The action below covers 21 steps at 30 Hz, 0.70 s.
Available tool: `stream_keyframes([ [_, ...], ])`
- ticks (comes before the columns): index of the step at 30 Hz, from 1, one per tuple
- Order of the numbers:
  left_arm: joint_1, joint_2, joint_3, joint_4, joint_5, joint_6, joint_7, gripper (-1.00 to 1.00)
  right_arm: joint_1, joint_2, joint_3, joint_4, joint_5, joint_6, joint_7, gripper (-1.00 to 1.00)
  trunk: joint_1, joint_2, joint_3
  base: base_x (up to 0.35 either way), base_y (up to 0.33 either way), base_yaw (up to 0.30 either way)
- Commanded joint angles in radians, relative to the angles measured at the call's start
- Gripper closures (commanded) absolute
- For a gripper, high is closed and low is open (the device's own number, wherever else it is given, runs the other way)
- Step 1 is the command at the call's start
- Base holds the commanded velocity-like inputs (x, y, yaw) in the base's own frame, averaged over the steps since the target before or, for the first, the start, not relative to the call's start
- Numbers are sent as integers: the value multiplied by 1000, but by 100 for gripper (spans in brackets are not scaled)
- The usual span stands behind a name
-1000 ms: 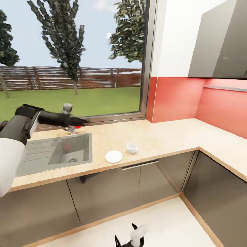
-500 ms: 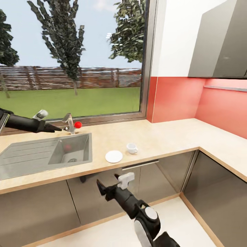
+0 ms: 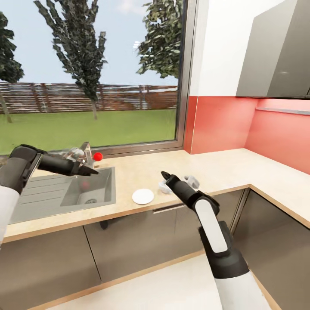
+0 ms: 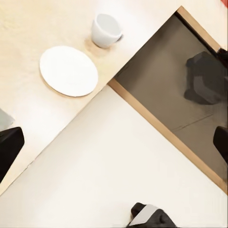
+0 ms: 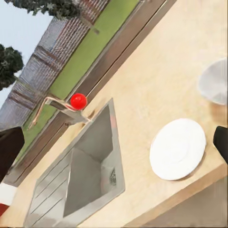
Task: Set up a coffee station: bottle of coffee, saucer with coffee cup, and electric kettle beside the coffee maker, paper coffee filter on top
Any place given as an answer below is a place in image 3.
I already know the saucer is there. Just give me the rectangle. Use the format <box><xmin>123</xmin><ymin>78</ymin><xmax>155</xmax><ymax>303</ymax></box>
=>
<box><xmin>132</xmin><ymin>189</ymin><xmax>154</xmax><ymax>204</ymax></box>

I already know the coffee cup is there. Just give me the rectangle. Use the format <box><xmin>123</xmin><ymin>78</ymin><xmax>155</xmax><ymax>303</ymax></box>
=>
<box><xmin>159</xmin><ymin>180</ymin><xmax>173</xmax><ymax>193</ymax></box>

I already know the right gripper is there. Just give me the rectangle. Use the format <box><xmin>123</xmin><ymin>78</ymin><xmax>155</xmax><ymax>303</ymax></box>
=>
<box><xmin>161</xmin><ymin>170</ymin><xmax>192</xmax><ymax>202</ymax></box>

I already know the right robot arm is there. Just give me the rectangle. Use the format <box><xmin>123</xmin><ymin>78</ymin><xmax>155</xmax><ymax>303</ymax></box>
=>
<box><xmin>161</xmin><ymin>170</ymin><xmax>271</xmax><ymax>310</ymax></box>

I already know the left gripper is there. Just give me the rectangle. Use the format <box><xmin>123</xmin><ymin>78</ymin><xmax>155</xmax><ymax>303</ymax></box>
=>
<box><xmin>51</xmin><ymin>157</ymin><xmax>99</xmax><ymax>176</ymax></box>

